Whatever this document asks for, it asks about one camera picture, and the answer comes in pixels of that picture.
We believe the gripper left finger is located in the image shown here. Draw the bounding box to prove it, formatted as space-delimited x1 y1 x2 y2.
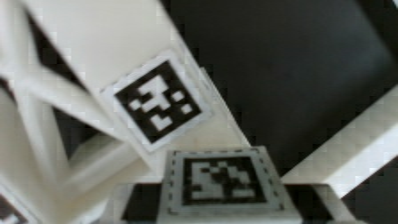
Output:
99 182 161 224

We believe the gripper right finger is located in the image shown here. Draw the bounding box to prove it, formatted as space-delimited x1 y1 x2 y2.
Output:
286 183 364 224

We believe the white chair leg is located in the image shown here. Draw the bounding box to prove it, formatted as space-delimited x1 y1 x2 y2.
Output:
156 146 303 224

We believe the white chair back frame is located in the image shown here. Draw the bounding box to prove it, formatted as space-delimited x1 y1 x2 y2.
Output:
0 0 248 224

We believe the white U-shaped obstacle fence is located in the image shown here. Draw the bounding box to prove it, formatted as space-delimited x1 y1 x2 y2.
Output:
282 86 398 197

